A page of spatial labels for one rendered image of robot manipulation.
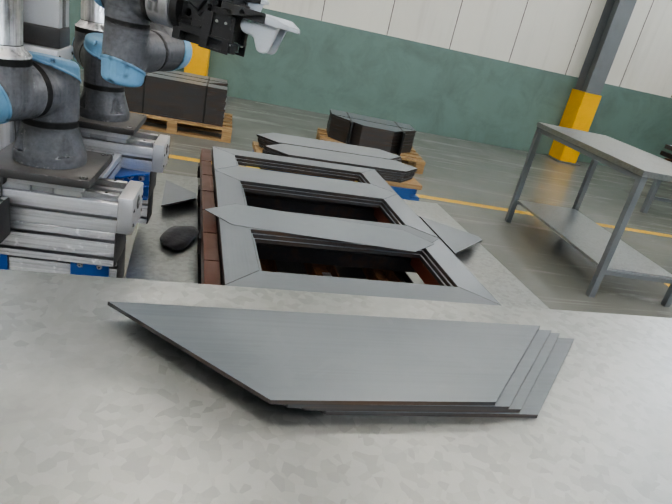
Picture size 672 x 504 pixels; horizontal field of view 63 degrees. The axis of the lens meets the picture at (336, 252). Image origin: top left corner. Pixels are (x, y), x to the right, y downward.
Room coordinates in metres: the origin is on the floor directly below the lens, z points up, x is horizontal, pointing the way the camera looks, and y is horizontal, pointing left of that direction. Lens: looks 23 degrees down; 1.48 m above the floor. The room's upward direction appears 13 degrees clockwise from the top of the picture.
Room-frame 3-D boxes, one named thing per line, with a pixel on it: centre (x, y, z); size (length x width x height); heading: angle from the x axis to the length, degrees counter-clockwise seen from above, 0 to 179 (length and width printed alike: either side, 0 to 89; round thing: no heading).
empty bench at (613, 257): (4.47, -2.01, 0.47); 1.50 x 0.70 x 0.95; 13
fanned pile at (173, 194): (2.04, 0.65, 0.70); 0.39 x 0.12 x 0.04; 18
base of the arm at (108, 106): (1.67, 0.80, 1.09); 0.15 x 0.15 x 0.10
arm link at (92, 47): (1.68, 0.80, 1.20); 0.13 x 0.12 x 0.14; 39
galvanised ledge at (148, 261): (1.70, 0.57, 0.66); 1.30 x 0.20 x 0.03; 18
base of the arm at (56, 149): (1.19, 0.68, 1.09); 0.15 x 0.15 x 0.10
